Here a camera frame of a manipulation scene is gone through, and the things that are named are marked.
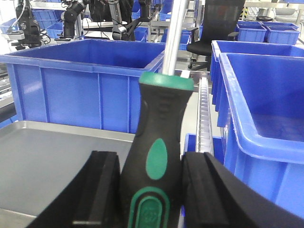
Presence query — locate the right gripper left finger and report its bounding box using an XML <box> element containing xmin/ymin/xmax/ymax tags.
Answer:
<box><xmin>28</xmin><ymin>151</ymin><xmax>120</xmax><ymax>228</ymax></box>

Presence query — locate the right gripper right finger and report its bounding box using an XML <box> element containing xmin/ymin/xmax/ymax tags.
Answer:
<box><xmin>183</xmin><ymin>152</ymin><xmax>304</xmax><ymax>228</ymax></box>

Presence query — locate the green black screwdriver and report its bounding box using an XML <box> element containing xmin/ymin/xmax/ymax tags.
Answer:
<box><xmin>119</xmin><ymin>0</ymin><xmax>194</xmax><ymax>228</ymax></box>

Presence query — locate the grey metal tray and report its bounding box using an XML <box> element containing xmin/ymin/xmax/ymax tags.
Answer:
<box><xmin>0</xmin><ymin>121</ymin><xmax>134</xmax><ymax>228</ymax></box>

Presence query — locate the blue bin behind tray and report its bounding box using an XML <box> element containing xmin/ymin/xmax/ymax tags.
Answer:
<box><xmin>0</xmin><ymin>39</ymin><xmax>165</xmax><ymax>133</ymax></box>

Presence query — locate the blue bin far right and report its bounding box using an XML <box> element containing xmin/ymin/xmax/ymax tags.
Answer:
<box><xmin>210</xmin><ymin>39</ymin><xmax>304</xmax><ymax>112</ymax></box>

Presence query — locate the blue bin near right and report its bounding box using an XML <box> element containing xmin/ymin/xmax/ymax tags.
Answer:
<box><xmin>218</xmin><ymin>53</ymin><xmax>304</xmax><ymax>217</ymax></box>

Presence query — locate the black office chair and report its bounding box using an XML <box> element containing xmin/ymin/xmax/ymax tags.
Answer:
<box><xmin>187</xmin><ymin>0</ymin><xmax>245</xmax><ymax>71</ymax></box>

